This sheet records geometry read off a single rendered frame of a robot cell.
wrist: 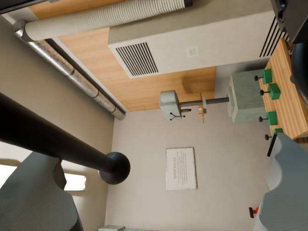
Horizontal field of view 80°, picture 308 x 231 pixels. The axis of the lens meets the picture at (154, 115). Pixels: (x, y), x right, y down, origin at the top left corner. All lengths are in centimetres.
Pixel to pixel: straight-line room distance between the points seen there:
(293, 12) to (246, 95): 206
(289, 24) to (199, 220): 289
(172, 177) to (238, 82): 168
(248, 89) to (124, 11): 152
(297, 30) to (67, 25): 172
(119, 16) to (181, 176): 232
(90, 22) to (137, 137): 215
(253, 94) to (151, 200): 207
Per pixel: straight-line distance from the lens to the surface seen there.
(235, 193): 303
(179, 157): 305
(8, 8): 203
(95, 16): 170
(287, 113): 155
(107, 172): 19
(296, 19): 24
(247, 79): 239
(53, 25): 190
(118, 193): 331
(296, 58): 38
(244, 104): 223
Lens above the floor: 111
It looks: 14 degrees up
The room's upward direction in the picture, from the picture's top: 96 degrees counter-clockwise
